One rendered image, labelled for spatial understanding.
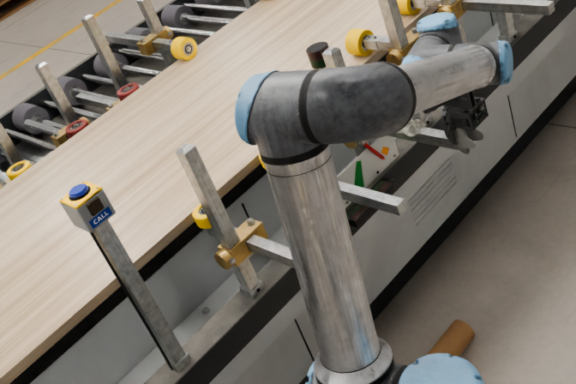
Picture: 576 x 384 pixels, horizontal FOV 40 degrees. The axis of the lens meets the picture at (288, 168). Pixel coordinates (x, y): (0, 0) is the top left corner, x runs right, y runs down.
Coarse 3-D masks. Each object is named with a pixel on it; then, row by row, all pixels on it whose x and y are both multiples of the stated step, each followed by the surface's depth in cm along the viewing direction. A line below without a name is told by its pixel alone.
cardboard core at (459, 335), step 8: (456, 320) 256; (448, 328) 255; (456, 328) 253; (464, 328) 253; (448, 336) 251; (456, 336) 251; (464, 336) 252; (472, 336) 254; (440, 344) 250; (448, 344) 249; (456, 344) 250; (464, 344) 251; (432, 352) 248; (440, 352) 248; (448, 352) 248; (456, 352) 249
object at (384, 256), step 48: (528, 96) 318; (336, 144) 244; (480, 144) 300; (528, 144) 330; (240, 192) 220; (432, 192) 284; (480, 192) 311; (192, 240) 211; (384, 240) 270; (432, 240) 294; (192, 288) 214; (384, 288) 275; (96, 336) 196; (144, 336) 206; (288, 336) 245
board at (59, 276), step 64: (320, 0) 289; (192, 64) 279; (256, 64) 262; (128, 128) 255; (192, 128) 241; (0, 192) 248; (64, 192) 234; (128, 192) 222; (192, 192) 211; (0, 256) 216; (64, 256) 206; (0, 320) 192; (64, 320) 184
